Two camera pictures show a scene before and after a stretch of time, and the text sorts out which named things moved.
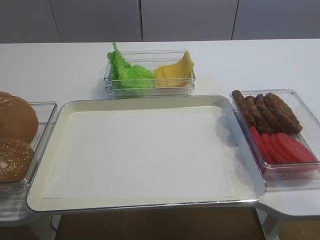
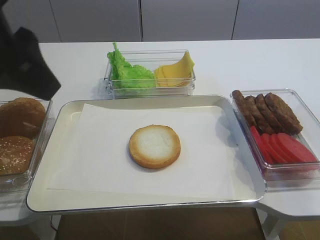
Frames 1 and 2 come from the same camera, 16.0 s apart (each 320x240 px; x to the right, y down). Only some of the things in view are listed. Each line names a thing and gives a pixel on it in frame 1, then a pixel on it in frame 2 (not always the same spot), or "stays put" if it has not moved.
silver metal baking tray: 106,152 stays put
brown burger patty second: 268,122 stays put
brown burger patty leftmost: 242,107 stays put
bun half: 18,118 to 154,146
